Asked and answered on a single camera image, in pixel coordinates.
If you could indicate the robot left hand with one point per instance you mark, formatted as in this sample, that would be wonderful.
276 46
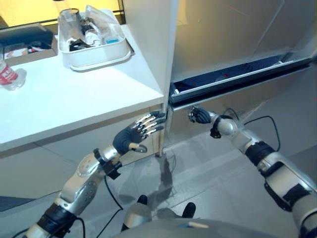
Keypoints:
128 138

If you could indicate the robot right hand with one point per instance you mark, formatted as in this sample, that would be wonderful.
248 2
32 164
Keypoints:
201 116

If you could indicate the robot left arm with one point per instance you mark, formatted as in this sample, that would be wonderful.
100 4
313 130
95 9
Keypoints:
81 186

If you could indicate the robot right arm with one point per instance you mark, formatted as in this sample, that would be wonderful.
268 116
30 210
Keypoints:
270 161

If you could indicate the white table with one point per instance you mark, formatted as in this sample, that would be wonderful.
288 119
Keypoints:
69 94

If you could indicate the robot torso and legs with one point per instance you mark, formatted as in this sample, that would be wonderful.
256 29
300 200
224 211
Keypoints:
161 220

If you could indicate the white plastic storage bin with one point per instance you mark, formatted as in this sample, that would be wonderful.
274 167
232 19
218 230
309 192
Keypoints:
95 47

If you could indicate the clear plastic bag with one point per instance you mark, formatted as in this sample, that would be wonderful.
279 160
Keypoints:
104 22

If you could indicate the clear plastic cup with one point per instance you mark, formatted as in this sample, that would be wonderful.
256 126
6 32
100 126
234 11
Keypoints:
70 27

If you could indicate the clear bottle with red label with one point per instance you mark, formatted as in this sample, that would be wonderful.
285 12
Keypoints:
11 75

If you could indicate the open cardboard box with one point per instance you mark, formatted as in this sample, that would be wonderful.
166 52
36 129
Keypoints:
27 47

